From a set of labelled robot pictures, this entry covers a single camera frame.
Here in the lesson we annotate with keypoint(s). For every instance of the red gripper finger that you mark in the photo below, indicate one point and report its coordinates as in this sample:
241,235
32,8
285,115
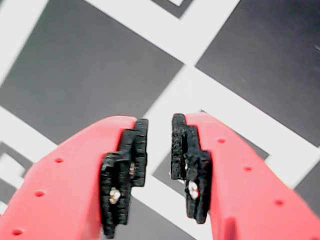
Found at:
245,195
62,190

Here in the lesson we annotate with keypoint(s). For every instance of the black white marker checkerboard mat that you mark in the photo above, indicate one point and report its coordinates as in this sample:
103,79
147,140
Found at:
100,62

